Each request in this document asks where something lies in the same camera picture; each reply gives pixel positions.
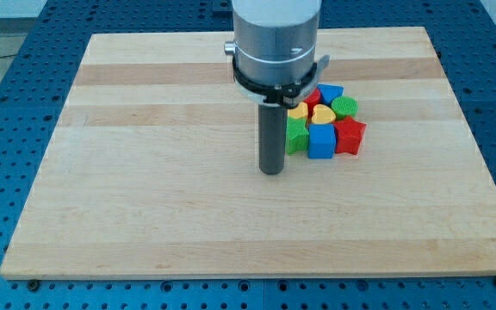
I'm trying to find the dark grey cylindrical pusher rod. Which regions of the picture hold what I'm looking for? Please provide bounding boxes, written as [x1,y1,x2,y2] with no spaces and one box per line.
[258,105,287,175]

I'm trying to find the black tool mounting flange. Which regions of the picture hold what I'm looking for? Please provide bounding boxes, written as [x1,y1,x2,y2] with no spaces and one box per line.
[232,55,330,108]

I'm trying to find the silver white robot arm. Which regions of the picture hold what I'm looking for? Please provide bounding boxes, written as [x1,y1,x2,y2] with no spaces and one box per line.
[224,0,330,175]

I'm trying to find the green star block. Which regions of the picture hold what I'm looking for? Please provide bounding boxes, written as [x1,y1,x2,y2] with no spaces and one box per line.
[286,117,309,155]

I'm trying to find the red star block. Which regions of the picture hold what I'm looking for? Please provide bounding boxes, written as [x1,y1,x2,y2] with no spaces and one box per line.
[332,116,367,155]

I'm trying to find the yellow block behind rod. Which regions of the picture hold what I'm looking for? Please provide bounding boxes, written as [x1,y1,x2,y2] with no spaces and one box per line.
[288,102,309,120]

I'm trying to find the red round block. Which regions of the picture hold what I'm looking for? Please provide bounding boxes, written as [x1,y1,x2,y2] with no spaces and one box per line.
[304,88,321,117]

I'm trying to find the yellow heart block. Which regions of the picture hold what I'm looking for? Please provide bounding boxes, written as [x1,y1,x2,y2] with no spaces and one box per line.
[311,104,336,125]

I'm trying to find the blue pentagon block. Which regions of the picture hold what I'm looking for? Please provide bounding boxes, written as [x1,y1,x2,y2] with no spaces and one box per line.
[318,84,344,106]

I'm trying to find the blue cube block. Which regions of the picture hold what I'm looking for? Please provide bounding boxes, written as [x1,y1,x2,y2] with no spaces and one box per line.
[307,124,336,159]

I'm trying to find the green cylinder block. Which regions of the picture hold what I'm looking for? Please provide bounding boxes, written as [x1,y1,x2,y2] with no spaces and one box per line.
[331,96,359,120]

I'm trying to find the light wooden board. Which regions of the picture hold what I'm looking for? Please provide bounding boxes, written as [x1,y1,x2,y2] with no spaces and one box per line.
[0,27,496,280]

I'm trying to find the blue perforated metal table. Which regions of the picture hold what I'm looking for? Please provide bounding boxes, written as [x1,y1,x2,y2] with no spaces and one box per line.
[0,0,496,309]

